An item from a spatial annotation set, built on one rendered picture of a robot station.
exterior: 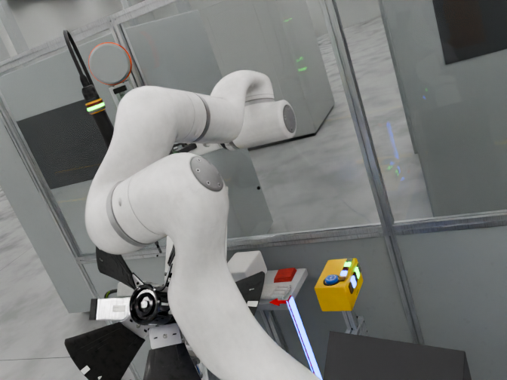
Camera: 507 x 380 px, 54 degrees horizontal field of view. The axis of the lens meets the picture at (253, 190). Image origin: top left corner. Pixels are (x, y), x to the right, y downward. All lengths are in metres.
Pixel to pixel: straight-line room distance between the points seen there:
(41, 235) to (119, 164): 3.66
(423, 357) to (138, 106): 0.73
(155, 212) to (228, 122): 0.31
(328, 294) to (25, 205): 3.19
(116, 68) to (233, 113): 1.13
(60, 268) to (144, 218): 3.81
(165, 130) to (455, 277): 1.48
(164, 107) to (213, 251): 0.24
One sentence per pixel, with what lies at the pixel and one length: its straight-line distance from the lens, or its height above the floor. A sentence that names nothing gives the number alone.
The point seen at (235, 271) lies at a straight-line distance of 2.05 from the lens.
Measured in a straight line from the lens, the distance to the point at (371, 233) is 1.98.
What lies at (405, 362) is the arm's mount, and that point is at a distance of 1.12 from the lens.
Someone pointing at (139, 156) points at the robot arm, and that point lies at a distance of 0.76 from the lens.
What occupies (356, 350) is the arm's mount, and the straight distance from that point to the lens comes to 1.17.
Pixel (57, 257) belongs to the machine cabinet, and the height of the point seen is 0.60.
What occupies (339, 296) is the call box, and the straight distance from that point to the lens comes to 1.55.
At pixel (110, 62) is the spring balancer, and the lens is 2.02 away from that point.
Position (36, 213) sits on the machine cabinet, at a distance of 4.32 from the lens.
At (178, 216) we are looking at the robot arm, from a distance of 0.65.
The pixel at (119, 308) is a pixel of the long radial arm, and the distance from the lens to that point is 1.83.
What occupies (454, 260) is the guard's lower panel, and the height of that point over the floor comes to 0.83.
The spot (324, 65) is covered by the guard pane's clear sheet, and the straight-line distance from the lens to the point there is 1.79.
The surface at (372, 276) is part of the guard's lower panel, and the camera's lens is 2.09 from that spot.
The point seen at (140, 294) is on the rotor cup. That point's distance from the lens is 1.54.
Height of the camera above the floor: 1.88
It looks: 18 degrees down
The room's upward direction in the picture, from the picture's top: 20 degrees counter-clockwise
